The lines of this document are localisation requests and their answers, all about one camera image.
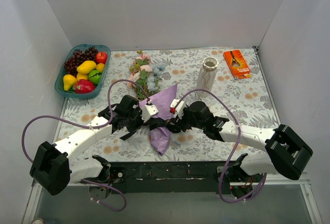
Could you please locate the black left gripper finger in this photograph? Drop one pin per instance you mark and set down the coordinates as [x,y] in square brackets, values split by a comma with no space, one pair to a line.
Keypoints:
[127,136]
[136,128]

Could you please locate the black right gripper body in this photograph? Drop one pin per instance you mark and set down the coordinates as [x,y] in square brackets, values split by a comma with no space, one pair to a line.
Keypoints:
[177,122]

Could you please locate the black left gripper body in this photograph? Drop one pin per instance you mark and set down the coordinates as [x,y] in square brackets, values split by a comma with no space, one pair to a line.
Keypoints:
[144,122]

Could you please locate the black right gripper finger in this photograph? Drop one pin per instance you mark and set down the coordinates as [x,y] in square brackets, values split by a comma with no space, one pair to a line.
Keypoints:
[176,120]
[175,128]

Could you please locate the black ribbon gold lettering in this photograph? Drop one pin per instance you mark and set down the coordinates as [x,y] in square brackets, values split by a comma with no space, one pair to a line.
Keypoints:
[158,123]

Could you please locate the purple paper bouquet wrap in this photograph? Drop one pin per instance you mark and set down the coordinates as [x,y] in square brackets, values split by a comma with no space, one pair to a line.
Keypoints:
[160,137]

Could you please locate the artificial flower bunch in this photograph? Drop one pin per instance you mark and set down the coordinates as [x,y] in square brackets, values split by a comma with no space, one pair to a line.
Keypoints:
[145,76]

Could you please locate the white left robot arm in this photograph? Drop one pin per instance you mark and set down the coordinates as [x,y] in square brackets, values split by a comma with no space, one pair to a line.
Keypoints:
[56,165]

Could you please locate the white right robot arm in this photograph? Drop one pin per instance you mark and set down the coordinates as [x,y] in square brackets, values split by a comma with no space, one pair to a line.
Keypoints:
[283,151]

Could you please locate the white ribbed ceramic vase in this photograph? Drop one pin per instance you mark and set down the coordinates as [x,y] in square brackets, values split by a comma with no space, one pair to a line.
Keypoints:
[206,76]

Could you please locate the floral tablecloth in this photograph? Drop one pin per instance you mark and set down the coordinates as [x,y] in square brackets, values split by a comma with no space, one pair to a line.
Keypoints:
[246,100]

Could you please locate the green striped fruit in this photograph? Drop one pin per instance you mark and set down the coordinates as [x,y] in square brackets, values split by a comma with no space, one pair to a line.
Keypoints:
[95,76]

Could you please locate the pink dragon fruit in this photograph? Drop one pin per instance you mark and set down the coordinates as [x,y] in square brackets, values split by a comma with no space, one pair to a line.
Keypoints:
[83,87]

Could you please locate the orange product box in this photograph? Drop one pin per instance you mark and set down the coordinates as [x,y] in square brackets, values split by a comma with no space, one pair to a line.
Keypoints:
[237,64]

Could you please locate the small orange fruit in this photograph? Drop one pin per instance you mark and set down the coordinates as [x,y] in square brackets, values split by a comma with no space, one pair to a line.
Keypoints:
[100,67]

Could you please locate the yellow lemon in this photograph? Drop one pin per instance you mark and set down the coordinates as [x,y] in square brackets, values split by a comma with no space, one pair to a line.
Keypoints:
[81,76]

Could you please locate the red apple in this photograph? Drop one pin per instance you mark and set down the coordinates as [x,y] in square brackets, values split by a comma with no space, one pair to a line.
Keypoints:
[101,57]

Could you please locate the yellow mango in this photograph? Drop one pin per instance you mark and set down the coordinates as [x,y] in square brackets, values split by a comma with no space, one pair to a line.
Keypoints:
[86,67]

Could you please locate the yellow pear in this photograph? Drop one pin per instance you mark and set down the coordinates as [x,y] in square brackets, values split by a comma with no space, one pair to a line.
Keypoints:
[68,81]

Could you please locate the dark red grape bunch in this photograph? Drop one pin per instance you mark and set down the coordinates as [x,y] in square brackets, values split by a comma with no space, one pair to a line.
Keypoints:
[78,58]

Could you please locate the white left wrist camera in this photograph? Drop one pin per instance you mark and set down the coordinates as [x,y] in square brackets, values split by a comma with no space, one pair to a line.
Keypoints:
[148,111]

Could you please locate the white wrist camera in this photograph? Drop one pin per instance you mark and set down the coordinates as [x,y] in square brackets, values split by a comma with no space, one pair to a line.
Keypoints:
[148,111]
[177,108]

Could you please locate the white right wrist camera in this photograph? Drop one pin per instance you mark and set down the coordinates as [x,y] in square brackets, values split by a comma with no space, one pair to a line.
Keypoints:
[177,108]

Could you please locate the aluminium frame rail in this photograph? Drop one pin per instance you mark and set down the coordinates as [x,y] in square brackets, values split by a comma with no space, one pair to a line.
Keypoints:
[176,201]

